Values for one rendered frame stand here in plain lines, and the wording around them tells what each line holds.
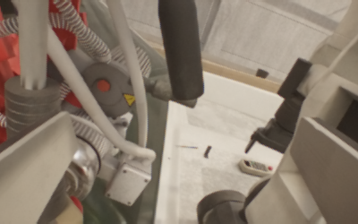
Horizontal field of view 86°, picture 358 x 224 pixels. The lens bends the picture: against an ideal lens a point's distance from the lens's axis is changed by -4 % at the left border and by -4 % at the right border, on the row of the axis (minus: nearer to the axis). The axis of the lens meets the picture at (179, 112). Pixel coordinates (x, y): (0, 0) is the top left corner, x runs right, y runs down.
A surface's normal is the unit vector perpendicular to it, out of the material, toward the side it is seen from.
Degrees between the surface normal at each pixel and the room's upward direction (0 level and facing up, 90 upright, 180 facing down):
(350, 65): 90
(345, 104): 90
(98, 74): 90
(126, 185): 82
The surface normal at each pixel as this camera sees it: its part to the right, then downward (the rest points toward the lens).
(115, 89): -0.03, 0.48
